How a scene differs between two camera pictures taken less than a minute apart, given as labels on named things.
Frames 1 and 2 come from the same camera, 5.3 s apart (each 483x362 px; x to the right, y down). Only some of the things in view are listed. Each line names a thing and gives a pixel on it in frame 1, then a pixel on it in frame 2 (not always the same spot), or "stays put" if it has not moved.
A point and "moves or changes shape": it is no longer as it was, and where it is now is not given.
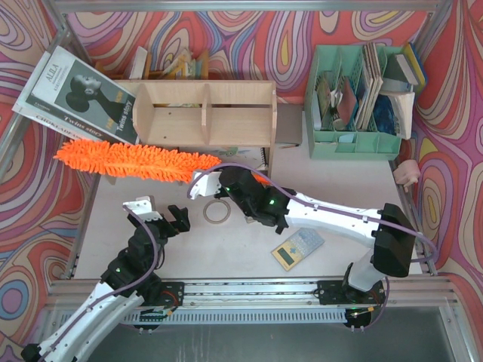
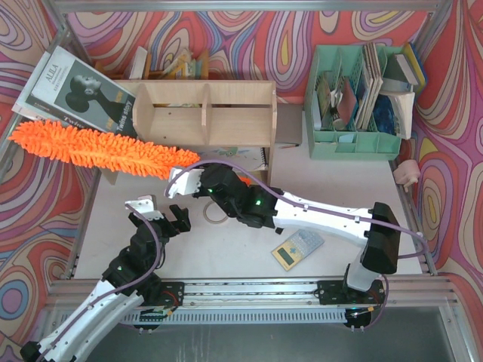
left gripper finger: (182, 222) stays put
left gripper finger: (171, 229) stays put
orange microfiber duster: (136, 160) moves or changes shape
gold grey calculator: (296, 248) stays put
